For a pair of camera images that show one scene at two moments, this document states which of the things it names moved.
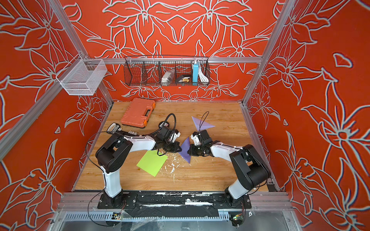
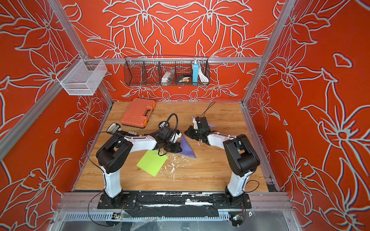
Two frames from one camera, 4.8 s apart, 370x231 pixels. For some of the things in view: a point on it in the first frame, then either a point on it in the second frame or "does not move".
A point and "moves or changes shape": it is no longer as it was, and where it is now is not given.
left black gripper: (175, 150) does not move
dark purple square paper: (184, 147) moves or changes shape
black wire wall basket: (167, 70) does not move
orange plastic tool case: (138, 112) does not move
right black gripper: (192, 152) -> (189, 132)
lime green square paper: (152, 162) does not move
